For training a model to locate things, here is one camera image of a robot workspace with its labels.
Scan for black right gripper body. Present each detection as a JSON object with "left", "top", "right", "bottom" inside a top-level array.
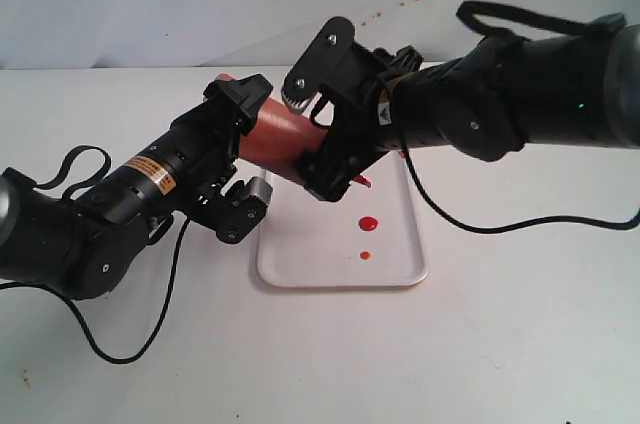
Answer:
[{"left": 298, "top": 42, "right": 423, "bottom": 202}]

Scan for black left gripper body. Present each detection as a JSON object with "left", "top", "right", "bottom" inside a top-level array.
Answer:
[{"left": 171, "top": 83, "right": 240, "bottom": 224}]

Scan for red sauce squeeze bottle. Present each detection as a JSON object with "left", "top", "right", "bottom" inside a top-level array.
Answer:
[{"left": 239, "top": 97, "right": 326, "bottom": 186}]

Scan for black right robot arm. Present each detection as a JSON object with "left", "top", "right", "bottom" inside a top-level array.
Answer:
[{"left": 282, "top": 1, "right": 639, "bottom": 202}]

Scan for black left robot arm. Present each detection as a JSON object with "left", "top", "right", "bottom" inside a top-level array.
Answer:
[{"left": 1, "top": 74, "right": 272, "bottom": 300}]

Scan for red sauce drops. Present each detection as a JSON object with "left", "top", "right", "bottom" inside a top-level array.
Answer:
[{"left": 358, "top": 216, "right": 379, "bottom": 232}]

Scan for white rectangular plastic tray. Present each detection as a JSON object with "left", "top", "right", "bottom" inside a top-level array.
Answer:
[{"left": 256, "top": 153, "right": 429, "bottom": 290}]

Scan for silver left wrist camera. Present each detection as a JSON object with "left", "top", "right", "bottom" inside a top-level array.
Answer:
[{"left": 215, "top": 176, "right": 273, "bottom": 244}]

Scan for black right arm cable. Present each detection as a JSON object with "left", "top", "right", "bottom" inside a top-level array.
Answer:
[{"left": 309, "top": 0, "right": 640, "bottom": 235}]

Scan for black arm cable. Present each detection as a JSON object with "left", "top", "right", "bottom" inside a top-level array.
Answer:
[
  {"left": 0, "top": 144, "right": 195, "bottom": 362},
  {"left": 309, "top": 0, "right": 640, "bottom": 235}
]

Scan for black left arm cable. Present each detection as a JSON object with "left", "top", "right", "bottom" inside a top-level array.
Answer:
[{"left": 0, "top": 144, "right": 195, "bottom": 362}]

